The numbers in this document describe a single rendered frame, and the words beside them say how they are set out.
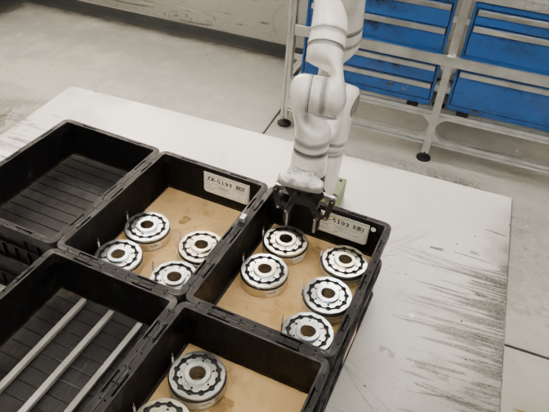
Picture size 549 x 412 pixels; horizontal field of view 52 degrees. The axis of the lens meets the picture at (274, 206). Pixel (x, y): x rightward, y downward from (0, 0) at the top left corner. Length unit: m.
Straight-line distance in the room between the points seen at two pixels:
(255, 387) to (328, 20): 0.68
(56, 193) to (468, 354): 1.06
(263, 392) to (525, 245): 2.02
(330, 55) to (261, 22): 3.11
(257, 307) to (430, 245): 0.61
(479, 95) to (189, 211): 1.99
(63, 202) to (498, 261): 1.14
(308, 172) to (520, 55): 2.01
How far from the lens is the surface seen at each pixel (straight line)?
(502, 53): 2.99
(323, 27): 1.08
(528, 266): 2.79
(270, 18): 4.13
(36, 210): 1.48
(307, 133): 1.08
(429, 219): 1.70
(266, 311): 1.19
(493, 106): 3.10
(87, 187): 1.52
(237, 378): 1.09
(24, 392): 1.13
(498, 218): 1.79
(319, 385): 0.97
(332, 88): 1.04
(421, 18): 2.96
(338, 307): 1.18
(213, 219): 1.39
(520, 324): 2.52
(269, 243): 1.29
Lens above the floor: 1.74
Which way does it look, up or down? 39 degrees down
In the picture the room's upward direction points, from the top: 5 degrees clockwise
